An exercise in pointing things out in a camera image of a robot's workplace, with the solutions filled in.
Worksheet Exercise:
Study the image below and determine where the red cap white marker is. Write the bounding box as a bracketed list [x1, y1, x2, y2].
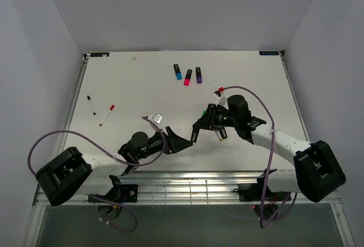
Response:
[99, 105, 115, 126]

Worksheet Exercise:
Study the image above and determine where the aluminium frame rail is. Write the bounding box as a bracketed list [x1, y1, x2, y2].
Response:
[32, 171, 342, 207]

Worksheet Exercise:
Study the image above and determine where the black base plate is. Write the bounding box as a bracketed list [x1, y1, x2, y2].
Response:
[233, 183, 291, 202]
[96, 184, 138, 203]

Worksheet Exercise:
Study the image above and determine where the pink cap black highlighter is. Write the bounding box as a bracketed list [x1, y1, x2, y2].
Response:
[184, 69, 192, 86]

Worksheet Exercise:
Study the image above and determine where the yellow cap white marker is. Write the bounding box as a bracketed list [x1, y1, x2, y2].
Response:
[215, 131, 223, 142]

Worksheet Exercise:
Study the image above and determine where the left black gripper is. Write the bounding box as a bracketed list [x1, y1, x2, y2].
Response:
[136, 126, 192, 160]

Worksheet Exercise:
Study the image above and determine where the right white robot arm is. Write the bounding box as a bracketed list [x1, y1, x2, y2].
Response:
[191, 95, 346, 203]

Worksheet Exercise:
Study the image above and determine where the left blue corner label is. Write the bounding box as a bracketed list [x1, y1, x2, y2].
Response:
[90, 52, 110, 57]

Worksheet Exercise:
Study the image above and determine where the right blue corner label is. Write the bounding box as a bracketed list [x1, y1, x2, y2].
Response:
[259, 51, 279, 56]

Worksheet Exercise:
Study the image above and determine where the blue cap black highlighter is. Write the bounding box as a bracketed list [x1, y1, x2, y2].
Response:
[173, 64, 182, 80]

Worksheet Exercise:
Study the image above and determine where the purple cap black highlighter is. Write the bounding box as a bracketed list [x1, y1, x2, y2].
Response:
[196, 67, 202, 84]

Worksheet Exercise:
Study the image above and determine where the orange black highlighter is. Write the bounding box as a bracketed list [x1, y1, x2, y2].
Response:
[220, 127, 228, 139]

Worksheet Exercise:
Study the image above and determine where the purple cable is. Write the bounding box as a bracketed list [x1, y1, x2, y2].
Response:
[27, 116, 166, 233]
[216, 85, 298, 229]

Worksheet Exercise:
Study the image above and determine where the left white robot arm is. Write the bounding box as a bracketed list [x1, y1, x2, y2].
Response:
[35, 127, 193, 206]

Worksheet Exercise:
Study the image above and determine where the black cap white marker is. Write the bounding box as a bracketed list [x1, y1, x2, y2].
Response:
[87, 95, 96, 116]

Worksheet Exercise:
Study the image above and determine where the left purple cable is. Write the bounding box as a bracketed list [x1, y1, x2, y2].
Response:
[27, 116, 166, 233]

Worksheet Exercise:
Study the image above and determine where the blue corner label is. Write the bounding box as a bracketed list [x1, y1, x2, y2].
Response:
[90, 52, 110, 57]
[259, 51, 279, 56]

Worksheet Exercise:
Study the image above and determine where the green cap black highlighter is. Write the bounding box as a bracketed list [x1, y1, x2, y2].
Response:
[191, 129, 199, 143]

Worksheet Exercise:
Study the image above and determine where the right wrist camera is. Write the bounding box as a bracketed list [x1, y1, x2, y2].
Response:
[213, 90, 227, 107]

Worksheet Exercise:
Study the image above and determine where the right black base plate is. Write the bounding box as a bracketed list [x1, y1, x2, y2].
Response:
[233, 183, 291, 202]

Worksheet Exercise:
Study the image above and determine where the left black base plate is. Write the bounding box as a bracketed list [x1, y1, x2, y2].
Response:
[96, 184, 138, 203]

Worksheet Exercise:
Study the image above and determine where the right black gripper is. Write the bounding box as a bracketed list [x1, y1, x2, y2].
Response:
[193, 104, 239, 131]

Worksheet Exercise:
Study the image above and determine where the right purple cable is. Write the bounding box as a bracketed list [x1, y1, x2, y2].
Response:
[216, 85, 298, 229]

